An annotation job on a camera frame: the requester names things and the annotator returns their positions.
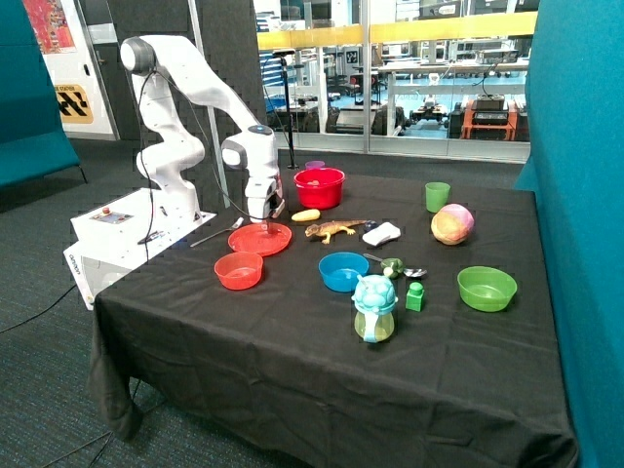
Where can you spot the purple plastic cup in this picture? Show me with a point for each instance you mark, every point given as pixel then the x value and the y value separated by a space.
pixel 314 164

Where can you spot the metal fork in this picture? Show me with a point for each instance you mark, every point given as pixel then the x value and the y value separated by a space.
pixel 237 224

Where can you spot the red wall poster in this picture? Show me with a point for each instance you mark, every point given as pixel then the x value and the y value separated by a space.
pixel 50 26

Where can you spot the metal spoon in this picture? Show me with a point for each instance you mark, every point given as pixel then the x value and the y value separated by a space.
pixel 408 272

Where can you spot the green white toy vegetable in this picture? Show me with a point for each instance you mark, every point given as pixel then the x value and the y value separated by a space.
pixel 392 267

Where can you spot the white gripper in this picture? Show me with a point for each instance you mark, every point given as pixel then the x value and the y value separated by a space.
pixel 265 199

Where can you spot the teal sofa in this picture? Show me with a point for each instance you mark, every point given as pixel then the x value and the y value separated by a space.
pixel 33 142

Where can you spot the deep red plastic bowl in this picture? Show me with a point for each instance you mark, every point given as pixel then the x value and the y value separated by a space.
pixel 327 195

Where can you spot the green toy block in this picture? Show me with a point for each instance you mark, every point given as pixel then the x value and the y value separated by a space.
pixel 414 297

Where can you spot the blue plastic bowl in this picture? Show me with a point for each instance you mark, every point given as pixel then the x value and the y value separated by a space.
pixel 340 271

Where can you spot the black camera tripod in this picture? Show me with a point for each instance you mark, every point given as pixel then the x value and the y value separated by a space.
pixel 281 55

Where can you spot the teal partition panel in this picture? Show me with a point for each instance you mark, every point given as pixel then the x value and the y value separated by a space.
pixel 574 95

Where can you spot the blue turtle sippy cup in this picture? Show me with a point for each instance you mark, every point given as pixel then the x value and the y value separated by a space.
pixel 374 300

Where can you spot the yellow brown toy lizard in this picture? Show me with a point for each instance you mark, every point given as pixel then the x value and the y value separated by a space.
pixel 327 229

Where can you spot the orange-red plastic plate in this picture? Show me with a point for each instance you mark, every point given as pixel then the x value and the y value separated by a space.
pixel 252 239

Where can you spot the small orange-red bowl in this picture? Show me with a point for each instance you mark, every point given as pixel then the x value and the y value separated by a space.
pixel 239 271

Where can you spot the multicolour soft ball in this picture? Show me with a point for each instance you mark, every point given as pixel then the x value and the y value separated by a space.
pixel 452 224

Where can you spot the yellow black hazard sign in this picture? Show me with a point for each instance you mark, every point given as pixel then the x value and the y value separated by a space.
pixel 73 104

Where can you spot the white folded cloth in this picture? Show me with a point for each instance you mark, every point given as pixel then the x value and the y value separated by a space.
pixel 381 234

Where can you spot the green plastic cup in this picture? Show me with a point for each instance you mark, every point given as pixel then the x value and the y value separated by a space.
pixel 436 195

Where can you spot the green plastic bowl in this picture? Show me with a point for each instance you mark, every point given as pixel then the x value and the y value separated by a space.
pixel 486 289

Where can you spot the black tablecloth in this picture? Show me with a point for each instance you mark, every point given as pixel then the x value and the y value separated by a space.
pixel 281 365

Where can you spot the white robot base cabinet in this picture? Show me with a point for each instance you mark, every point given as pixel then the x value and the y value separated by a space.
pixel 118 237

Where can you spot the dark blue small ball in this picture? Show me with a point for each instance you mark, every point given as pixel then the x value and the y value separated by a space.
pixel 370 225

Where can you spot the yellow toy corn cob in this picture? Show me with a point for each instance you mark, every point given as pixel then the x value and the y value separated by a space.
pixel 306 215

